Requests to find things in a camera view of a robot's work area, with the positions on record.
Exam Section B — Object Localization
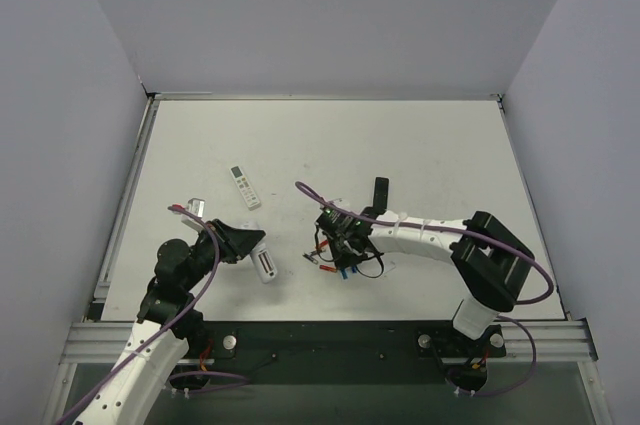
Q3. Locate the white rounded remote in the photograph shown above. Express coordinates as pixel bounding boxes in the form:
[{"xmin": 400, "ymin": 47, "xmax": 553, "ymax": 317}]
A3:
[{"xmin": 249, "ymin": 236, "xmax": 278, "ymax": 284}]

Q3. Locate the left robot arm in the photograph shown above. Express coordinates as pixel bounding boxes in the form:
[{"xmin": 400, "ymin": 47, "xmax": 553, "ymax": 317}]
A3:
[{"xmin": 57, "ymin": 218, "xmax": 266, "ymax": 424}]

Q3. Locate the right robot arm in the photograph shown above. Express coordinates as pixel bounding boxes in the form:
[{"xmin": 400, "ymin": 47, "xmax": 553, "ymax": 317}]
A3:
[{"xmin": 316, "ymin": 207, "xmax": 535, "ymax": 340}]

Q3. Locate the white air conditioner remote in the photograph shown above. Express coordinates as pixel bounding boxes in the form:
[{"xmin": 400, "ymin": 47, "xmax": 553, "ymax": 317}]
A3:
[{"xmin": 230, "ymin": 166, "xmax": 262, "ymax": 211}]

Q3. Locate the black slim remote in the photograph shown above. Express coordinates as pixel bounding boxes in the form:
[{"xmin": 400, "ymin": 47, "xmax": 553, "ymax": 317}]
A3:
[{"xmin": 372, "ymin": 177, "xmax": 390, "ymax": 215}]

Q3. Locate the dark grey battery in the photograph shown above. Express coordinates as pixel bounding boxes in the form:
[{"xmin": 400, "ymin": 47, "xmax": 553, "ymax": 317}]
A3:
[{"xmin": 302, "ymin": 253, "xmax": 319, "ymax": 265}]

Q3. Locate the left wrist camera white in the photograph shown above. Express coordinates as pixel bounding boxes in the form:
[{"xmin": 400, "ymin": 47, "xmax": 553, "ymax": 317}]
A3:
[{"xmin": 168, "ymin": 198, "xmax": 206, "ymax": 232}]

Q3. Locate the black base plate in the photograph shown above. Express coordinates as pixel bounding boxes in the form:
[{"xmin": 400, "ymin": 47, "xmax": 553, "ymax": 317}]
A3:
[{"xmin": 179, "ymin": 320, "xmax": 506, "ymax": 386}]

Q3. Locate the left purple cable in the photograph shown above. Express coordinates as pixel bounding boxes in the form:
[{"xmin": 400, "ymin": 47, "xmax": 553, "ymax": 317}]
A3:
[{"xmin": 54, "ymin": 204, "xmax": 251, "ymax": 425}]

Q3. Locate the aluminium front rail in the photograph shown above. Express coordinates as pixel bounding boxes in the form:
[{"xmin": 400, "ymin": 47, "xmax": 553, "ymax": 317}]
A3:
[{"xmin": 59, "ymin": 321, "xmax": 133, "ymax": 364}]

